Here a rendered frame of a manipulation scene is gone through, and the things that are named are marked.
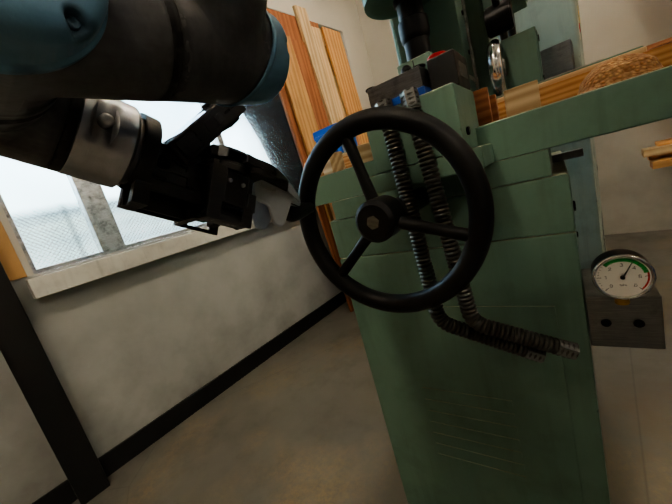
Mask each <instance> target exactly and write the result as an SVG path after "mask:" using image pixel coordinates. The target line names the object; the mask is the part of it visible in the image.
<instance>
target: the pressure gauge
mask: <svg viewBox="0 0 672 504"><path fill-rule="evenodd" d="M632 261H633V263H632ZM631 263H632V265H631V266H630V264H631ZM629 266H630V268H629ZM628 268H629V270H628V272H627V274H626V275H625V279H624V280H622V279H620V276H621V275H624V274H625V272H626V271H627V269H628ZM591 275H592V276H591V277H592V282H593V285H594V286H595V288H596V289H597V290H598V291H599V292H600V293H602V294H603V295H605V296H608V297H610V298H614V299H615V303H616V304H617V305H629V304H630V299H635V298H638V297H641V296H643V295H645V294H647V293H648V292H649V291H650V290H651V289H652V288H653V287H654V285H655V283H656V279H657V276H656V271H655V269H654V268H653V266H652V265H651V264H650V263H649V262H648V261H647V259H646V258H645V257H644V256H642V255H641V254H639V253H637V252H635V251H632V250H628V249H613V250H609V251H606V252H604V253H602V254H600V255H599V256H598V257H596V259H595V260H594V261H593V263H592V265H591Z"/></svg>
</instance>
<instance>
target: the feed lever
mask: <svg viewBox="0 0 672 504"><path fill-rule="evenodd" d="M491 2H492V5H491V6H489V7H487V8H485V11H484V21H485V26H486V31H487V35H488V37H489V38H490V39H492V38H494V37H496V36H500V39H501V41H502V40H504V39H506V38H508V33H507V31H509V30H512V29H513V27H514V26H515V23H514V15H513V9H512V3H511V0H501V1H499V0H491Z"/></svg>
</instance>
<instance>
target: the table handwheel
mask: <svg viewBox="0 0 672 504"><path fill-rule="evenodd" d="M375 130H395V131H400V132H405V133H408V134H411V135H413V136H416V137H418V138H420V139H422V140H424V141H425V142H427V143H428V144H430V145H431V146H433V147H434V148H435V149H436V150H437V151H439V152H440V153H441V154H442V155H443V156H444V157H445V159H446V160H447V161H448V162H449V163H450V165H451V166H452V168H453V169H454V171H455V172H456V174H457V176H458V178H459V180H460V182H461V184H462V187H463V190H464V193H465V196H466V200H467V205H468V215H469V224H468V228H464V227H458V226H452V225H445V224H439V223H433V222H429V221H424V220H419V219H414V218H410V217H406V216H407V206H406V205H405V203H404V202H403V201H402V199H400V198H399V197H400V196H399V197H397V198H394V197H392V196H389V195H382V196H378V194H377V192H376V190H375V188H374V186H373V183H372V181H371V179H370V177H369V174H368V172H367V170H366V168H365V165H364V163H363V160H362V158H361V155H360V153H359V150H358V148H357V145H356V143H355V140H354V137H356V136H358V135H360V134H363V133H366V132H370V131H375ZM342 145H343V146H344V148H345V151H346V153H347V155H348V157H349V160H350V162H351V164H352V166H353V169H354V171H355V173H356V176H357V178H358V181H359V184H360V186H361V189H362V191H363V194H364V196H365V199H366V202H364V203H363V204H362V205H361V206H360V207H359V208H358V210H357V213H356V226H357V229H358V231H359V232H360V234H361V235H362V236H361V238H360V239H359V241H358V242H357V244H356V245H355V247H354V248H353V250H352V252H351V253H350V254H349V256H348V257H347V259H346V260H345V261H344V263H343V264H342V266H341V267H339V265H338V264H337V263H336V262H335V261H334V259H333V258H332V256H331V255H330V253H329V252H328V250H327V248H326V246H325V244H324V242H323V240H322V237H321V235H320V232H319V228H318V224H317V219H316V210H314V212H312V213H310V214H309V215H308V216H306V217H304V218H302V219H300V225H301V230H302V233H303V237H304V240H305V242H306V245H307V247H308V250H309V252H310V254H311V256H312V257H313V259H314V261H315V263H316V264H317V266H318V267H319V268H320V270H321V271H322V272H323V274H324V275H325V276H326V277H327V278H328V279H329V280H330V281H331V283H332V284H334V285H335V286H336V287H337V288H338V289H339V290H340V291H342V292H343V293H344V294H346V295H347V296H349V297H350V298H352V299H354V300H355V301H357V302H359V303H361V304H364V305H366V306H368V307H371V308H374V309H377V310H381V311H386V312H393V313H412V312H419V311H424V310H427V309H431V308H433V307H436V306H439V305H441V304H443V303H445V302H447V301H448V300H450V299H452V298H453V297H455V296H456V295H457V294H459V293H460V292H461V291H462V290H463V289H464V288H465V287H466V286H467V285H468V284H469V283H470V282H471V281H472V280H473V278H474V277H475V276H476V274H477V273H478V271H479V270H480V268H481V266H482V264H483V262H484V261H485V258H486V256H487V254H488V251H489V248H490V245H491V241H492V236H493V231H494V202H493V196H492V191H491V187H490V183H489V180H488V178H487V175H486V173H485V170H484V168H483V166H482V164H481V162H480V160H479V159H478V157H477V155H476V154H475V152H474V151H473V150H472V148H471V147H470V146H469V144H468V143H467V142H466V141H465V140H464V139H463V138H462V137H461V136H460V135H459V134H458V133H457V132H456V131H455V130H454V129H453V128H451V127H450V126H449V125H447V124H446V123H444V122H443V121H441V120H440V119H438V118H436V117H434V116H432V115H430V114H428V113H425V112H422V111H420V110H416V109H413V108H408V107H401V106H379V107H372V108H367V109H364V110H361V111H358V112H355V113H353V114H351V115H349V116H347V117H345V118H343V119H342V120H340V121H339V122H337V123H336V124H335V125H333V126H332V127H331V128H330V129H329V130H328V131H327V132H326V133H325V134H324V135H323V136H322V137H321V138H320V139H319V141H318V142H317V143H316V145H315V146H314V148H313V149H312V151H311V153H310V155H309V157H308V159H307V161H306V163H305V166H304V169H303V172H302V175H301V180H300V185H299V193H298V196H299V198H300V203H308V202H311V203H313V204H314V206H315V200H316V191H317V186H318V182H319V179H320V176H321V173H322V171H323V169H324V167H325V165H326V163H327V162H328V160H329V159H330V157H331V156H332V155H333V153H334V152H335V151H336V150H337V149H338V148H339V147H340V146H342ZM413 192H414V193H415V195H414V196H415V197H416V199H415V200H416V201H417V203H416V204H417V205H418V208H417V209H419V210H420V209H422V208H423V207H425V206H426V205H428V204H429V202H430V201H429V199H430V197H428V194H429V193H427V189H425V188H417V189H415V190H414V191H413ZM401 229H403V230H409V231H415V232H421V233H426V234H432V235H437V236H441V237H446V238H450V239H455V240H460V241H464V242H465V245H464V248H463V251H462V253H461V255H460V257H459V259H458V261H457V262H456V264H455V265H454V267H453V268H452V269H451V270H450V272H449V273H448V274H447V275H446V276H445V277H443V278H442V279H441V280H440V281H438V282H437V283H435V284H434V285H432V286H430V287H428V288H426V289H424V290H421V291H418V292H414V293H408V294H390V293H384V292H380V291H376V290H374V289H371V288H368V287H366V286H364V285H362V284H361V283H359V282H357V281H356V280H354V279H353V278H351V277H350V276H349V275H348V274H349V272H350V271H351V269H352V268H353V266H354V265H355V263H356V262H357V260H358V259H359V258H360V256H361V255H362V254H363V252H364V251H365V250H366V248H367V247H368V246H369V245H370V243H371V242H374V243H380V242H384V241H386V240H388V239H389V238H391V237H392V236H394V235H395V234H397V233H398V232H399V231H400V230H401Z"/></svg>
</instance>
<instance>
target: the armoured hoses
mask: <svg viewBox="0 0 672 504"><path fill-rule="evenodd" d="M399 97H400V100H401V104H402V107H408V108H413V109H416V110H420V111H422V112H423V110H422V109H421V107H422V106H421V101H420V99H419V93H418V89H417V87H410V88H407V89H405V90H403V91H402V92H401V93H400V95H399ZM379 106H393V103H392V99H390V98H385V99H382V100H380V101H378V102H377V103H376V104H375V107H379ZM382 132H383V136H384V137H385V138H384V140H385V141H386V142H385V144H386V145H387V147H386V149H388V152H387V153H388V154H389V156H388V157H389V158H390V162H392V163H391V166H392V170H393V174H394V178H395V179H396V180H395V182H396V183H397V184H396V186H397V187H398V188H397V190H398V191H399V192H398V194H399V195H400V197H399V198H400V199H402V201H403V202H404V203H405V205H406V206H407V216H406V217H410V218H414V219H419V220H421V217H419V216H420V213H418V212H419V209H417V208H418V205H417V204H416V203H417V201H416V200H415V199H416V197H415V196H414V195H415V193H414V192H413V191H414V189H413V188H412V186H413V185H412V184H411V182H412V180H410V178H411V176H409V173H410V172H409V171H408V169H409V168H408V167H407V163H406V159H405V155H404V154H403V153H404V150H402V149H403V146H401V145H402V142H401V141H400V140H401V138H400V137H399V136H400V134H399V133H398V131H395V130H382ZM411 136H412V137H413V138H412V140H413V141H414V143H413V144H414V145H415V148H414V149H416V150H417V151H416V154H418V155H417V158H418V159H419V160H418V162H419V163H420V165H419V166H420V167H421V171H422V172H423V173H422V175H423V176H424V177H423V179H424V180H425V182H424V184H426V187H425V188H426V189H427V193H429V194H428V197H430V199H429V201H430V202H431V203H430V205H431V206H432V208H431V209H432V210H434V211H433V214H434V218H435V219H436V220H435V222H436V223H439V224H445V225H452V226H455V225H454V224H452V223H453V220H451V219H452V216H451V215H450V214H451V212H450V211H449V209H450V208H449V207H448V203H447V199H446V198H445V197H446V194H444V192H445V190H443V188H444V186H443V185H442V183H443V182H442V181H441V177H440V176H439V175H440V173H439V172H438V171H439V168H437V166H438V164H437V163H436V161H437V160H436V159H435V155H434V154H433V153H434V150H432V148H433V146H431V145H430V144H428V143H427V142H425V141H424V140H422V139H420V138H418V137H416V136H413V135H411ZM408 231H409V230H408ZM409 235H410V239H411V243H412V247H413V251H414V255H415V259H416V263H418V264H417V267H419V268H418V270H419V271H420V272H419V274H420V278H421V282H422V286H423V290H424V289H426V288H428V287H430V286H432V285H434V284H435V283H437V281H436V279H437V278H436V277H435V275H436V274H435V273H434V271H435V270H434V269H433V267H434V266H433V265H432V263H433V262H432V261H431V259H432V258H431V257H430V255H431V254H430V253H429V251H430V250H429V249H428V247H429V246H428V245H427V243H428V242H427V241H426V237H425V233H421V232H415V231H409ZM440 239H441V243H442V244H443V245H442V247H443V248H444V249H443V251H444V252H445V254H444V255H445V256H446V258H445V259H446V260H447V264H448V268H449V272H450V270H451V269H452V268H453V267H454V265H455V264H456V262H457V261H458V259H459V257H460V255H461V250H460V246H459V245H458V244H459V242H458V241H457V240H455V239H450V238H446V237H441V236H440ZM470 285H471V284H470V283H469V284H468V285H467V286H466V287H465V288H464V289H463V290H462V291H461V292H460V293H459V294H457V295H456V296H457V297H458V298H457V300H458V301H459V302H458V304H459V305H460V306H459V308H460V309H461V310H460V312H461V313H462V317H463V318H464V319H465V322H466V323H467V324H466V323H465V322H461V321H457V320H456V319H453V318H450V317H448V315H447V314H446V313H445V311H444V308H443V306H444V305H443V304H441V305H439V306H436V307H433V308H431V309H429V313H430V314H431V315H430V317H431V318H432V319H433V322H434V323H436V325H437V326H438V327H441V329H442V330H446V332H447V333H449V332H450V333H451V334H455V335H456V336H457V335H459V336H460V337H462V336H463V337H464V338H468V340H471V339H472V341H476V342H477V343H479V342H480V343H481V344H485V345H486V346H487V345H489V346H490V347H494V348H495V349H496V348H498V349H499V350H503V351H504V352H505V351H507V352H508V353H512V354H513V355H514V354H516V355H517V356H521V357H522V358H523V357H524V358H526V359H530V360H531V361H535V362H539V363H543V362H544V360H545V358H546V352H547V353H552V354H553V355H554V354H555V355H557V356H562V357H563V358H564V357H565V358H568V359H572V360H576V359H577V357H578V355H579V353H580V350H579V345H578V344H577V343H574V342H571V341H567V340H563V339H558V338H556V337H555V338H553V337H552V336H548V335H543V334H542V333H540V334H539V333H537V332H533V331H528V330H527V329H525V330H524V329H523V328H520V329H519V328H518V327H514V326H513V325H511V326H510V325H508V324H506V325H505V324H504V323H500V322H495V321H494V320H493V321H491V320H490V319H488V320H487V319H486V318H484V317H482V316H481V315H480V314H479V313H478V311H477V308H476V304H475V303H474V302H475V300H474V299H473V298H474V296H473V295H472V294H473V292H472V291H471V289H472V288H471V287H470Z"/></svg>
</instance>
